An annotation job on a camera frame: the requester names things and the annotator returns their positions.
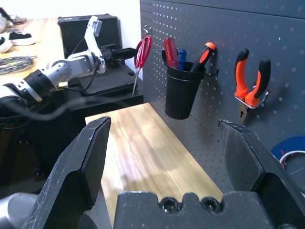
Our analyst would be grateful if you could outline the grey metal pegboard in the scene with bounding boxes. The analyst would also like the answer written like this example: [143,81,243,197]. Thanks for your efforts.
[139,0,305,191]

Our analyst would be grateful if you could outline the red handled scissors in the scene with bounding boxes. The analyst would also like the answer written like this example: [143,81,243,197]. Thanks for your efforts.
[132,35,153,97]

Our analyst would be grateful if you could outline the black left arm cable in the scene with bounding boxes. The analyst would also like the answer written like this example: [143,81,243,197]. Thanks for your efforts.
[0,66,101,122]

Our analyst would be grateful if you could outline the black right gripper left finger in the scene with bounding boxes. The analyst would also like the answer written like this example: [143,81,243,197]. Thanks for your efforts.
[21,116,112,229]

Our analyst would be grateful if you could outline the grey wire coil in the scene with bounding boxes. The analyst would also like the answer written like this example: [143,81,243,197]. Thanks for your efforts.
[0,55,38,75]

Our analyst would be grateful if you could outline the metal wire pliers holder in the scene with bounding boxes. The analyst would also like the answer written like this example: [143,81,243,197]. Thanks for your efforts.
[234,82,271,110]

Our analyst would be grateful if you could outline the wooden side table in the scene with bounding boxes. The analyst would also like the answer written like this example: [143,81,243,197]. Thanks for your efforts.
[0,18,70,89]

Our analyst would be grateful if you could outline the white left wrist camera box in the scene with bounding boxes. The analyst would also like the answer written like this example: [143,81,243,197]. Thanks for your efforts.
[84,15,107,74]

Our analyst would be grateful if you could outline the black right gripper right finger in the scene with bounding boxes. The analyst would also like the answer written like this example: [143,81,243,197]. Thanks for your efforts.
[218,119,305,229]

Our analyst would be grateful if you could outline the blue tape roll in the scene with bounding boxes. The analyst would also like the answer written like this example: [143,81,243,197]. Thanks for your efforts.
[271,135,305,182]

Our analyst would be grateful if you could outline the orange black pliers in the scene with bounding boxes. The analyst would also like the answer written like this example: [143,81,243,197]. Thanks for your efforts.
[234,48,272,125]

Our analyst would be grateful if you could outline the red handled screwdriver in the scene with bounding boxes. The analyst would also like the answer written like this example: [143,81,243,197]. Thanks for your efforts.
[163,37,180,69]

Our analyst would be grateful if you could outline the black plastic cup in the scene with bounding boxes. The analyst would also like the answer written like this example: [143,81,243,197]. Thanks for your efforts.
[162,50,207,120]

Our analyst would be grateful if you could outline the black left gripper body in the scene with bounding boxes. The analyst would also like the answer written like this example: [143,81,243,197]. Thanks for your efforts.
[99,43,126,69]

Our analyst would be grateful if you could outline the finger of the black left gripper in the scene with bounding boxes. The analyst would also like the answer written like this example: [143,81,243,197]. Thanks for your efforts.
[112,47,138,61]

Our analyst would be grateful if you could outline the orange black screwdriver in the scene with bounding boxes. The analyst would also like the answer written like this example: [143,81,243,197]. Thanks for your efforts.
[190,42,217,73]

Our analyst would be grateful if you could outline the black equipment case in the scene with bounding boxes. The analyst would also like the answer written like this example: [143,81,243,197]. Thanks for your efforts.
[58,14,145,113]

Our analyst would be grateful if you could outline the blue handled screwdriver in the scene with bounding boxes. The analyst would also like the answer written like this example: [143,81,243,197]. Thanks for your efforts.
[177,49,187,71]

